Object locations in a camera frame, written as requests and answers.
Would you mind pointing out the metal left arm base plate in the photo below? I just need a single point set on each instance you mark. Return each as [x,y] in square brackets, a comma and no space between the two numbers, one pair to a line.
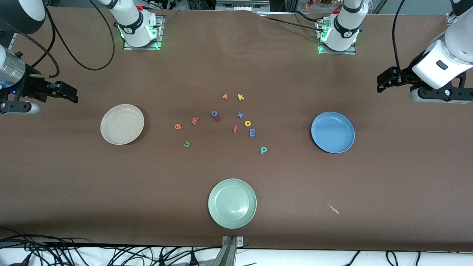
[351,53]

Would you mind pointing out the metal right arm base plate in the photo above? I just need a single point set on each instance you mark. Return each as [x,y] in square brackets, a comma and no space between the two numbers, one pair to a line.
[159,33]

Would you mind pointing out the white paper scrap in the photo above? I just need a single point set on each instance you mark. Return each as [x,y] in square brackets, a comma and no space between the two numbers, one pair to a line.
[333,209]

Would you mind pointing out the yellow foam letter k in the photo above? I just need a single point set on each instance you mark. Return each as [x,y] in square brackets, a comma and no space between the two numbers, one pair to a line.
[239,97]

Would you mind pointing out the beige round plate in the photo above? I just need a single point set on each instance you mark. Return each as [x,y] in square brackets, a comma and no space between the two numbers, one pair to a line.
[122,124]

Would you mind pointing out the grey metal box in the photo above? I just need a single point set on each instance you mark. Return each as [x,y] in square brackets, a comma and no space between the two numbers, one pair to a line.
[242,5]

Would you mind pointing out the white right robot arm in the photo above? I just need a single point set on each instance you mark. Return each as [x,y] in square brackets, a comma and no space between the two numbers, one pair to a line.
[133,22]

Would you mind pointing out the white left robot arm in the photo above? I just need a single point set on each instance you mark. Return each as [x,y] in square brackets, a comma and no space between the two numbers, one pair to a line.
[345,26]

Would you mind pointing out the pink foam letter w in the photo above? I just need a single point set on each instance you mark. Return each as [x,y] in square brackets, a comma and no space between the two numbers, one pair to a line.
[194,121]

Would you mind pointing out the blue round plate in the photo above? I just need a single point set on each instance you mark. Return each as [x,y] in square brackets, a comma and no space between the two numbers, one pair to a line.
[332,132]

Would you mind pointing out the brown table cover sheet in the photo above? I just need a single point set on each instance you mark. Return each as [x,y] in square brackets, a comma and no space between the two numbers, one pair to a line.
[74,184]

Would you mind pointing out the orange flowers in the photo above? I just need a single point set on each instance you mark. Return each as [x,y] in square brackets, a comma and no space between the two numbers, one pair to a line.
[309,4]

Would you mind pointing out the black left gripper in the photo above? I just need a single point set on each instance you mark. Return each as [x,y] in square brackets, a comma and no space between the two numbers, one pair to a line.
[405,75]

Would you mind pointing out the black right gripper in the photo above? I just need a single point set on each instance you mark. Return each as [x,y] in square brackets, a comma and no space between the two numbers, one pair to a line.
[30,87]

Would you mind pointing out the aluminium frame rail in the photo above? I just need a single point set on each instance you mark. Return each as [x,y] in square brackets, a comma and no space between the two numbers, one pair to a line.
[13,40]

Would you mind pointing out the metal table edge bracket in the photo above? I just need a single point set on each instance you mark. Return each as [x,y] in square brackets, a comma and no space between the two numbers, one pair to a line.
[231,255]

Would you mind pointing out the metal corner bracket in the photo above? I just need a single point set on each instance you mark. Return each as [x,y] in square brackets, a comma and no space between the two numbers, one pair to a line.
[451,18]

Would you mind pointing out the green round plate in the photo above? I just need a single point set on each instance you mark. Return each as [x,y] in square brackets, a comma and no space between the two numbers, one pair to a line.
[232,203]

